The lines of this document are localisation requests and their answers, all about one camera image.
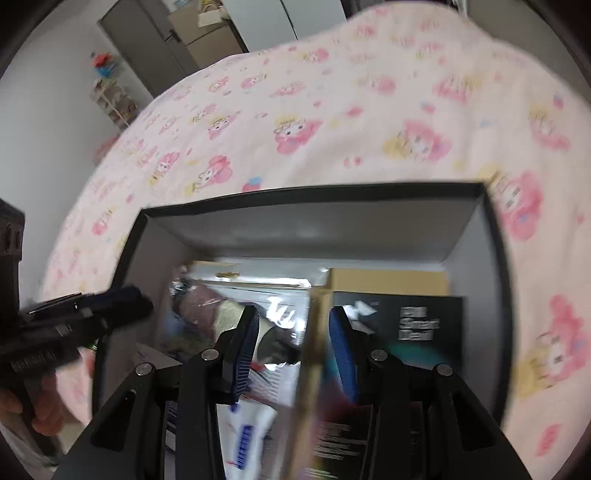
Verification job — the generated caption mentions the dark purple small box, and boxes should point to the dark purple small box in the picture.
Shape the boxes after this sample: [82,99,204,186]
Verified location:
[304,292,464,479]

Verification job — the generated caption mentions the white tiered shelf rack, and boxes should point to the white tiered shelf rack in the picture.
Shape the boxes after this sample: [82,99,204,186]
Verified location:
[90,78,139,131]

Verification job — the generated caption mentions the white barcode packet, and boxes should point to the white barcode packet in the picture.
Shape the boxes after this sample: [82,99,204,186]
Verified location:
[217,364,300,479]

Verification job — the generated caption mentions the white wardrobe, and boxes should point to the white wardrobe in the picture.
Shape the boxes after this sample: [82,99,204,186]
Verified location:
[222,0,346,52]

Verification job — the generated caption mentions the blue lettered framed card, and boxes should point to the blue lettered framed card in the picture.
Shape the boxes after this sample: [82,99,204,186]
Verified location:
[156,268,329,370]

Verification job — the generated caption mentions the pink cartoon print blanket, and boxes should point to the pink cartoon print blanket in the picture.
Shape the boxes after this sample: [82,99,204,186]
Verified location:
[42,2,590,479]

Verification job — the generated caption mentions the person's hand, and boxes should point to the person's hand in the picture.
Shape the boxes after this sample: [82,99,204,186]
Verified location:
[0,373,65,437]

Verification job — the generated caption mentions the dark grey door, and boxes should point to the dark grey door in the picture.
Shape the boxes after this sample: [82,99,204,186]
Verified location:
[99,0,198,97]

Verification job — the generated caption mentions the brown cardboard boxes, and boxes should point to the brown cardboard boxes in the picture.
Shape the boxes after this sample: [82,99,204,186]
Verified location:
[168,1,246,69]

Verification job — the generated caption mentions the black cardboard box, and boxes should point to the black cardboard box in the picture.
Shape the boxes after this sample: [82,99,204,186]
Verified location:
[111,182,514,420]

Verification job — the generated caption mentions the tan glass screen protector box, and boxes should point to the tan glass screen protector box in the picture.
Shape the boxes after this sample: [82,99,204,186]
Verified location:
[327,268,451,296]

